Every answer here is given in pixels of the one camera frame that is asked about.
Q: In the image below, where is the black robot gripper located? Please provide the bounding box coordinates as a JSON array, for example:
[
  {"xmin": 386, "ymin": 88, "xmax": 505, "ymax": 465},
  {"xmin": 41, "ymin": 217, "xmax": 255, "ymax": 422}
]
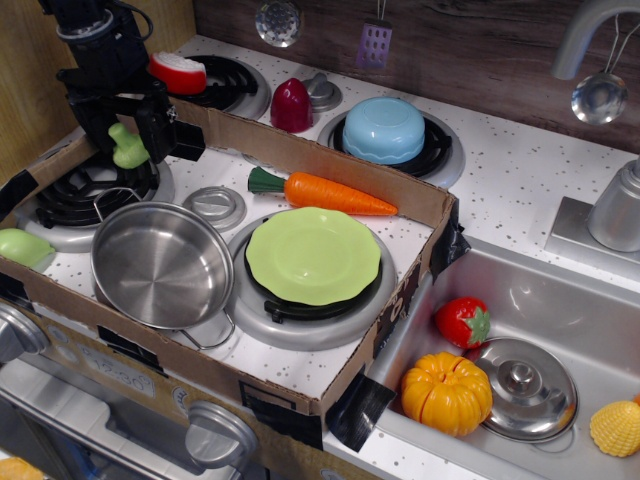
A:
[{"xmin": 55, "ymin": 9, "xmax": 177, "ymax": 164}]

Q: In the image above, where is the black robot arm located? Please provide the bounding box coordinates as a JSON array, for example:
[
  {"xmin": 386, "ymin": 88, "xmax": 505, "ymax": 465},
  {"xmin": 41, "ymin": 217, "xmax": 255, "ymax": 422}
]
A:
[{"xmin": 41, "ymin": 1, "xmax": 177, "ymax": 163}]

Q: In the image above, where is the stainless steel pot lid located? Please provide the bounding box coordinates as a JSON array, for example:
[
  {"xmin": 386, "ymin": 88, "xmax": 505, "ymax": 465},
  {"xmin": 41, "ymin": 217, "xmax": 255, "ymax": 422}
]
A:
[{"xmin": 465, "ymin": 337, "xmax": 579, "ymax": 443}]

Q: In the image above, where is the black front left burner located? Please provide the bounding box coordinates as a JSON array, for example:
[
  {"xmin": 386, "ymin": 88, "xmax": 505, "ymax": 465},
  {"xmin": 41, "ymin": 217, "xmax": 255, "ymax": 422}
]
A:
[{"xmin": 35, "ymin": 153, "xmax": 160, "ymax": 229}]

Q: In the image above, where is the black burner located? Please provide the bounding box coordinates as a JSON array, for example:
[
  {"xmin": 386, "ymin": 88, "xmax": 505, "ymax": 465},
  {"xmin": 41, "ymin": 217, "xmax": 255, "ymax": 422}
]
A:
[
  {"xmin": 331, "ymin": 110, "xmax": 454, "ymax": 179},
  {"xmin": 173, "ymin": 55, "xmax": 259, "ymax": 110},
  {"xmin": 243, "ymin": 214, "xmax": 385, "ymax": 322},
  {"xmin": 35, "ymin": 153, "xmax": 160, "ymax": 229}
]

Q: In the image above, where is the black rear left burner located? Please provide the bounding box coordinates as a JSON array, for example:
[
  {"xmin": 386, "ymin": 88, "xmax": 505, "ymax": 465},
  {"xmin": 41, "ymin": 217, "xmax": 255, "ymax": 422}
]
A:
[{"xmin": 173, "ymin": 55, "xmax": 259, "ymax": 110}]

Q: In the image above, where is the silver stovetop knob centre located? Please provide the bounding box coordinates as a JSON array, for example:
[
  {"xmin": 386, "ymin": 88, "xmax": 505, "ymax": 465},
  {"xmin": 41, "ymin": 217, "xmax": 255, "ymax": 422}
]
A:
[{"xmin": 183, "ymin": 186, "xmax": 247, "ymax": 232}]

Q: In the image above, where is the silver stovetop knob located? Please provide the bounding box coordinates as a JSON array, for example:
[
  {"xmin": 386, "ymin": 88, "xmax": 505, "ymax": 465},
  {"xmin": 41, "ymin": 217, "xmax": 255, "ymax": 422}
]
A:
[
  {"xmin": 302, "ymin": 73, "xmax": 342, "ymax": 113},
  {"xmin": 183, "ymin": 186, "xmax": 247, "ymax": 232}
]

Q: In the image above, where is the dark red toy beet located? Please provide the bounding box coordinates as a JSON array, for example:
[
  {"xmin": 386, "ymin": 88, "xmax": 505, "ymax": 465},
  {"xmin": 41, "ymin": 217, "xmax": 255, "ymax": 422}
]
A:
[{"xmin": 270, "ymin": 78, "xmax": 313, "ymax": 133}]

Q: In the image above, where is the light green toy pear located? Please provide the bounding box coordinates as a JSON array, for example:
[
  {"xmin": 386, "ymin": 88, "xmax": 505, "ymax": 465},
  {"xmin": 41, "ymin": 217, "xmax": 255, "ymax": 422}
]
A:
[{"xmin": 0, "ymin": 228, "xmax": 55, "ymax": 268}]

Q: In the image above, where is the hanging silver skimmer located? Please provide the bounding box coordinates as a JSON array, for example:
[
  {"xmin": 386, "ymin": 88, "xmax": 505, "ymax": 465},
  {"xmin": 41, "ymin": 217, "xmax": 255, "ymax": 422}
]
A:
[{"xmin": 254, "ymin": 0, "xmax": 303, "ymax": 48}]

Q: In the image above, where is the orange toy carrot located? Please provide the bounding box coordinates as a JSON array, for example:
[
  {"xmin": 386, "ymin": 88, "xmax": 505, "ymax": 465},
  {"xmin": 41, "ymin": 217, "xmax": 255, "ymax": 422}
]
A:
[{"xmin": 247, "ymin": 167, "xmax": 398, "ymax": 216}]

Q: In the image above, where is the silver stovetop knob rear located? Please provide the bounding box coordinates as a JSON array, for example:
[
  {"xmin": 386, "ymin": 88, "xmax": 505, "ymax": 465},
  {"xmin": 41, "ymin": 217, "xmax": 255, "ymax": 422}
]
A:
[{"xmin": 302, "ymin": 73, "xmax": 342, "ymax": 113}]

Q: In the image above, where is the brown cardboard fence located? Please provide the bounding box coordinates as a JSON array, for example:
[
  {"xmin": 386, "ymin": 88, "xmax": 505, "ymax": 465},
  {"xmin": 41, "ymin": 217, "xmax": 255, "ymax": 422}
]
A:
[{"xmin": 1, "ymin": 101, "xmax": 470, "ymax": 448}]

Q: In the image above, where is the light green plastic plate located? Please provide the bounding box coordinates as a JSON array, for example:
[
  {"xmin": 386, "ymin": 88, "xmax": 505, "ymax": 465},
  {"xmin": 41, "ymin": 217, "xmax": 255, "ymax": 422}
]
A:
[{"xmin": 244, "ymin": 206, "xmax": 383, "ymax": 307}]

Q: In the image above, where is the silver stove knob left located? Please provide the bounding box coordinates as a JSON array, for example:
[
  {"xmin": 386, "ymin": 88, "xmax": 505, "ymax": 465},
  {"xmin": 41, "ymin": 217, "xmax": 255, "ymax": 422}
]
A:
[{"xmin": 0, "ymin": 303, "xmax": 50, "ymax": 364}]

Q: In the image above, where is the silver stove knob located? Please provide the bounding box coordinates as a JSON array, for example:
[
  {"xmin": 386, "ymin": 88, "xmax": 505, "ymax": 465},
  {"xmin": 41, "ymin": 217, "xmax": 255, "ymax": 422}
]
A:
[
  {"xmin": 185, "ymin": 400, "xmax": 258, "ymax": 473},
  {"xmin": 0, "ymin": 303, "xmax": 50, "ymax": 364}
]

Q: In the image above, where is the black front right burner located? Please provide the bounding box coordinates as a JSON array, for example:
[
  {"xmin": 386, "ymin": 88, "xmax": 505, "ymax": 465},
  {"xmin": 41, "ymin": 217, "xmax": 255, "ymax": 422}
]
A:
[{"xmin": 243, "ymin": 214, "xmax": 385, "ymax": 322}]

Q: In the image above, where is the light blue plastic bowl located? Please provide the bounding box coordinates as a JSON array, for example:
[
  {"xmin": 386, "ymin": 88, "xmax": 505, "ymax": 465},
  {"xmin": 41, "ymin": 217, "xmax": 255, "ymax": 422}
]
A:
[{"xmin": 342, "ymin": 97, "xmax": 426, "ymax": 165}]

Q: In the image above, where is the hanging purple spatula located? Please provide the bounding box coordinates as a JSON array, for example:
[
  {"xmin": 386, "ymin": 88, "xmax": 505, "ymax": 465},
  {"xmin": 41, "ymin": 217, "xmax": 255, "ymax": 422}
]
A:
[{"xmin": 355, "ymin": 1, "xmax": 393, "ymax": 70}]

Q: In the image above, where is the black rear right burner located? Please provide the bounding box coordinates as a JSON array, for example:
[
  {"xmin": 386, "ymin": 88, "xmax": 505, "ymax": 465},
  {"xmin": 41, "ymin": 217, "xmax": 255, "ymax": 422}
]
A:
[{"xmin": 331, "ymin": 110, "xmax": 454, "ymax": 179}]

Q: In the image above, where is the silver stove knob front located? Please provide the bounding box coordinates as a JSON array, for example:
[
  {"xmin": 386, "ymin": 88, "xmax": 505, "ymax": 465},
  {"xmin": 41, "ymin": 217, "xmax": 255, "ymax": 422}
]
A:
[{"xmin": 185, "ymin": 400, "xmax": 258, "ymax": 473}]

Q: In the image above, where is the yellow toy bottom left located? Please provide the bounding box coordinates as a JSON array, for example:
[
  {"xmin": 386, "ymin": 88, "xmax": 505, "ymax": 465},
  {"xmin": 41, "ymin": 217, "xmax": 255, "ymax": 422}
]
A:
[{"xmin": 0, "ymin": 457, "xmax": 44, "ymax": 480}]

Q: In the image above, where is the red toy strawberry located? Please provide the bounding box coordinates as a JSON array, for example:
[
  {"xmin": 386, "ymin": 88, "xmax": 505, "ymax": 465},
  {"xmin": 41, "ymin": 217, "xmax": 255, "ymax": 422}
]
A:
[{"xmin": 435, "ymin": 297, "xmax": 491, "ymax": 349}]

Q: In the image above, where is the orange toy pumpkin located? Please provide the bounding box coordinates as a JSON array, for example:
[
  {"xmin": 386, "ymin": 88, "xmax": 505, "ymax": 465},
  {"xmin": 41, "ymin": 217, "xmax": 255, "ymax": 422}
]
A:
[{"xmin": 401, "ymin": 351, "xmax": 493, "ymax": 437}]

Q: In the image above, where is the hanging silver ladle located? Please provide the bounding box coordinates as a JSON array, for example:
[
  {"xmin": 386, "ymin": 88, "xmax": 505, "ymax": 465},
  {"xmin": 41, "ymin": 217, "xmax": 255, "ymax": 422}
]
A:
[{"xmin": 571, "ymin": 16, "xmax": 639, "ymax": 125}]

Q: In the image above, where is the silver toy faucet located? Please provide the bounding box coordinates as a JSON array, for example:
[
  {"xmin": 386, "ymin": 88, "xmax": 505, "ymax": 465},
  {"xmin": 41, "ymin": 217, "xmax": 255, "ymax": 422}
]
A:
[{"xmin": 545, "ymin": 1, "xmax": 639, "ymax": 279}]

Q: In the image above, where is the silver toy sink basin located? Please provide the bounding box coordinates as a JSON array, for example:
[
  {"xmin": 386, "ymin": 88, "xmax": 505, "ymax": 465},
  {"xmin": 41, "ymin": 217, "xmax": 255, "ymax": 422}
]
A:
[{"xmin": 370, "ymin": 240, "xmax": 639, "ymax": 479}]

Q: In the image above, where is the yellow toy corn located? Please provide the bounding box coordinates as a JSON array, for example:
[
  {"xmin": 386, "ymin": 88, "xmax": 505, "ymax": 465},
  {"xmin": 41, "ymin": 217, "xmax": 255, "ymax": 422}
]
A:
[{"xmin": 590, "ymin": 400, "xmax": 639, "ymax": 458}]

